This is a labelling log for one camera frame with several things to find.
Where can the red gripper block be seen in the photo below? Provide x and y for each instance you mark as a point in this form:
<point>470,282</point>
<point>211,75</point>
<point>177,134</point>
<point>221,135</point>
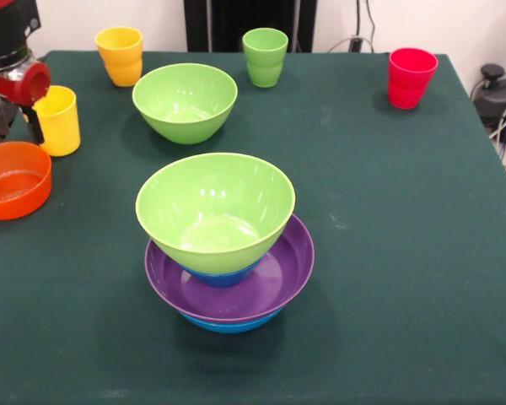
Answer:
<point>21,86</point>

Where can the orange bowl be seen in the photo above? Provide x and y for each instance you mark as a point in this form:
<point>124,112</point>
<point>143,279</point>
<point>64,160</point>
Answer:
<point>12,190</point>

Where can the green bowl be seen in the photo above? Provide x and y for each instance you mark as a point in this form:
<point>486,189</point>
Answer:
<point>211,202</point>
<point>185,105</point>

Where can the small dark blue bowl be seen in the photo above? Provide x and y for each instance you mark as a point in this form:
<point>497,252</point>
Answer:
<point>223,280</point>

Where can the large light blue bowl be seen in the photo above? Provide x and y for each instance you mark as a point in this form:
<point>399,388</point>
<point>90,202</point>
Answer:
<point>232,328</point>

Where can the purple bowl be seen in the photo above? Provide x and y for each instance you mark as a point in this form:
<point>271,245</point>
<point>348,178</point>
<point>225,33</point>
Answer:
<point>291,270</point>

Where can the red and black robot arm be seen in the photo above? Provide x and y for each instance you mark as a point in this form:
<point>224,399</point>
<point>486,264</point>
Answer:
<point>4,34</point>

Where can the yellow orange cup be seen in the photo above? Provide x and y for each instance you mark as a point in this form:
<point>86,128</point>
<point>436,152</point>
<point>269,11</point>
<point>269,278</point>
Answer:
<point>120,63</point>

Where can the black panel with poles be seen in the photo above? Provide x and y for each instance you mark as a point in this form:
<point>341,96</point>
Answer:
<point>236,25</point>

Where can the green cup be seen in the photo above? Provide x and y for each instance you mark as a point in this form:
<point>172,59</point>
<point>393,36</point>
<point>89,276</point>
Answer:
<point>265,63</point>

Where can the red cup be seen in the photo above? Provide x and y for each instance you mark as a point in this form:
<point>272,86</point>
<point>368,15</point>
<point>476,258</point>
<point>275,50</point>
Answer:
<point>411,84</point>

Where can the dark green table cloth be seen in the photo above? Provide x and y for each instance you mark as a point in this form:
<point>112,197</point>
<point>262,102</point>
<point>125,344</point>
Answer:
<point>383,316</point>

